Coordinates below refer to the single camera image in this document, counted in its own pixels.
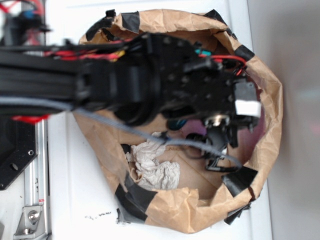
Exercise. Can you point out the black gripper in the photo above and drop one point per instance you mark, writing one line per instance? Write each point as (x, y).
(184, 83)

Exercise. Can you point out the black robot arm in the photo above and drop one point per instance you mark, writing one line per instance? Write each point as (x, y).
(106, 83)

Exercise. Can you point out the crumpled white paper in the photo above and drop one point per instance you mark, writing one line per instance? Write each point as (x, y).
(151, 173)

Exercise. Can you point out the brown paper bag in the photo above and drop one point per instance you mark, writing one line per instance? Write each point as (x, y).
(202, 198)

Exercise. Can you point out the aluminium extrusion rail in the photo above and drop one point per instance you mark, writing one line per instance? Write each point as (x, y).
(36, 180)

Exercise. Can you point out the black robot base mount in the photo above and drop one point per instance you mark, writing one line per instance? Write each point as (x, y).
(15, 155)

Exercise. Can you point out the metal corner bracket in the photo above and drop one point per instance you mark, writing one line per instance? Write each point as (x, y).
(30, 225)

